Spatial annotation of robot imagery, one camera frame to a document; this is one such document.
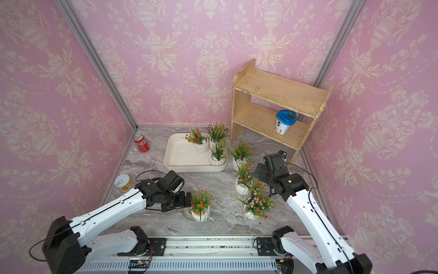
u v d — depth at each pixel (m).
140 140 1.00
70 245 0.39
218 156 0.91
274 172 0.55
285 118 0.83
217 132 0.97
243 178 0.79
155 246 0.73
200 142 1.02
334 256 0.38
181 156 1.06
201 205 0.71
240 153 0.91
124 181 0.88
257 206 0.72
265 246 0.73
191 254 0.73
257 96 0.76
